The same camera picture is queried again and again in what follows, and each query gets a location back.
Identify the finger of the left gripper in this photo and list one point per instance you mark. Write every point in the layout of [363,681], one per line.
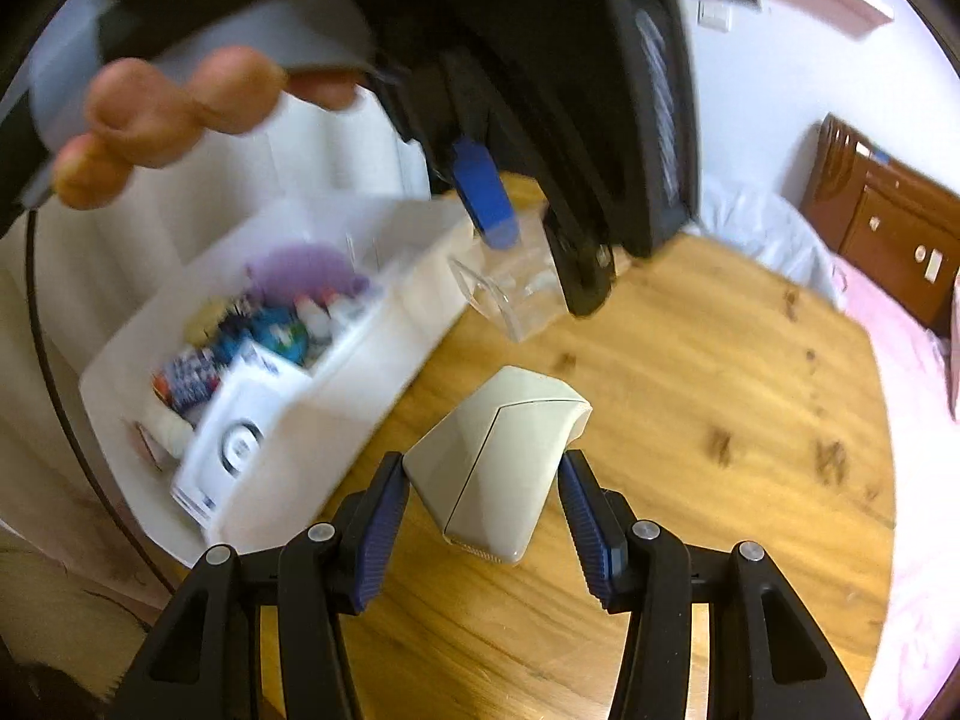
[476,179]
[585,270]

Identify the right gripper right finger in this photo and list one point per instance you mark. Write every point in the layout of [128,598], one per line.
[767,656]

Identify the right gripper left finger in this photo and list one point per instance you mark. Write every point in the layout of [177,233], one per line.
[202,657]

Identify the clear plastic box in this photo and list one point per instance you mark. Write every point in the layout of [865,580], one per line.
[507,274]

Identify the purple plush toy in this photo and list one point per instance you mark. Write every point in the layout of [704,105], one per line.
[307,278]

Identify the cream white angular device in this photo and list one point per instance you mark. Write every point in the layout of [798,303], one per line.
[485,470]

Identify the blue drawstring pouch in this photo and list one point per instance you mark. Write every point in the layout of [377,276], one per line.
[277,329]

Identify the white blue-print box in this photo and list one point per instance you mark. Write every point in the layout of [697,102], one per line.
[256,388]

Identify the round gold compact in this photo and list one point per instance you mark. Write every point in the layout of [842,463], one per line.
[202,327]

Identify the white cream tube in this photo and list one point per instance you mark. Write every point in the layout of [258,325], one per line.
[169,430]

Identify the person's left hand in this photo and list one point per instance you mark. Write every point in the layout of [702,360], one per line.
[137,117]

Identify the grey white bundled cloth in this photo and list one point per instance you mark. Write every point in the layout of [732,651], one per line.
[764,227]

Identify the wooden table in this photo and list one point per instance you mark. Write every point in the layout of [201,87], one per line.
[737,412]

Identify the white plastic storage bin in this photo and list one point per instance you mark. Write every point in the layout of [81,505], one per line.
[275,440]

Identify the blue red snack packet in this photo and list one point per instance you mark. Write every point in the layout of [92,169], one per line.
[187,380]

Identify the brown wooden headboard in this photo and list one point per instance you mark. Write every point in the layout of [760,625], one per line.
[899,227]

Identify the pink bed sheet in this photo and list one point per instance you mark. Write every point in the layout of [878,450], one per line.
[919,645]

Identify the white wall switch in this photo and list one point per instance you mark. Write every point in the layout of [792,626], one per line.
[715,15]

